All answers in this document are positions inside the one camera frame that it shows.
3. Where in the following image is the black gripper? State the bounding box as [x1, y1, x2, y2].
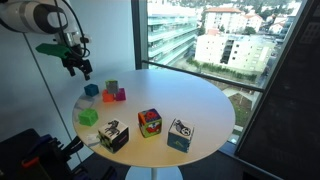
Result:
[61, 53, 94, 81]

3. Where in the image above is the blue block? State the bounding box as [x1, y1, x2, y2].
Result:
[83, 83, 100, 98]

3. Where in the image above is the gray block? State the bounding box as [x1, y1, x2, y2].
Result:
[105, 80, 120, 95]

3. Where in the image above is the orange block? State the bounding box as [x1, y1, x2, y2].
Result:
[101, 89, 116, 103]

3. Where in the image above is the green block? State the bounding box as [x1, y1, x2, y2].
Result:
[78, 108, 99, 127]

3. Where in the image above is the magenta block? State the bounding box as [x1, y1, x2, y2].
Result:
[114, 87, 127, 102]

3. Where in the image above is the small white paper tag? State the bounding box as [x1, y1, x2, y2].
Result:
[85, 133, 101, 148]

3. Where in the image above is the zebra picture soft cube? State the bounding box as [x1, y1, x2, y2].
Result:
[97, 119, 130, 154]

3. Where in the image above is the colourful red orange soft cube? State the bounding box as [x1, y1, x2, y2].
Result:
[137, 107, 163, 139]

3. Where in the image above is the black equipment rack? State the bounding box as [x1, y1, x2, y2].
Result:
[0, 128, 118, 180]

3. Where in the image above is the glass office building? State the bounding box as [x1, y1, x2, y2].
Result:
[147, 3, 200, 68]

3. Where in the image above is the sloth picture blue soft cube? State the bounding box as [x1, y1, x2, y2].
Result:
[166, 117, 195, 154]

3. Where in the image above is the dark window railing bar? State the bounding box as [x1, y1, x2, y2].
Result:
[141, 59, 267, 94]

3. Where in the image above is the green hedge row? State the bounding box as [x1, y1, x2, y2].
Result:
[186, 57, 259, 83]

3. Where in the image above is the orange roofed building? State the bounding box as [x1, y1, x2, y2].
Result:
[203, 7, 264, 34]

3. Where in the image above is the white apartment building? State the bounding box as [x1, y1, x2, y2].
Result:
[194, 31, 278, 75]

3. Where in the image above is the black roller blind panel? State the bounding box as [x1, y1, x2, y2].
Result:
[234, 0, 320, 180]

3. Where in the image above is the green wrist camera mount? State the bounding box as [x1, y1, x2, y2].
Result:
[35, 42, 73, 60]

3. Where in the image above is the dark window frame mullion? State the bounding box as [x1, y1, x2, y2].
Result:
[130, 0, 149, 70]

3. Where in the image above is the orange handled tool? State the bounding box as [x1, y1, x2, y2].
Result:
[21, 156, 41, 169]

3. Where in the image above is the white table pedestal base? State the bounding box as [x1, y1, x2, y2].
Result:
[124, 165, 184, 180]

